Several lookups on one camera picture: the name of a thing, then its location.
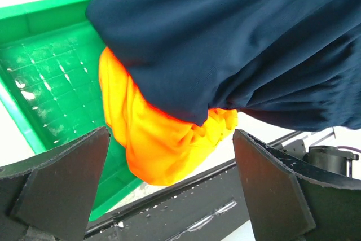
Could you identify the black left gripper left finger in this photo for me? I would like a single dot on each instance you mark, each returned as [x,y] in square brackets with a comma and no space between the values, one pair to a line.
[50,196]

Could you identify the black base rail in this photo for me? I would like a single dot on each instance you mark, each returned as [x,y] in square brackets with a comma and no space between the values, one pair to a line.
[207,206]

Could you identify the orange shorts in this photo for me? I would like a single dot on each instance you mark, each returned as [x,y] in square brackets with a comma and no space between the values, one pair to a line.
[160,150]

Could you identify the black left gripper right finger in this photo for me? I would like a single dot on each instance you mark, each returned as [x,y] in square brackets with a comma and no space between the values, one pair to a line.
[289,199]

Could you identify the navy blue shorts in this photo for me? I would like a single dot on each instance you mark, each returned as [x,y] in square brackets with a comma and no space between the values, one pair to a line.
[289,63]

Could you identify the green plastic tray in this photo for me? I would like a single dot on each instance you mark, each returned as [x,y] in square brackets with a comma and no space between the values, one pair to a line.
[49,71]

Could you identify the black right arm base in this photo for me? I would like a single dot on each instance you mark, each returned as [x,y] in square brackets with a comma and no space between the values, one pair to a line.
[337,160]

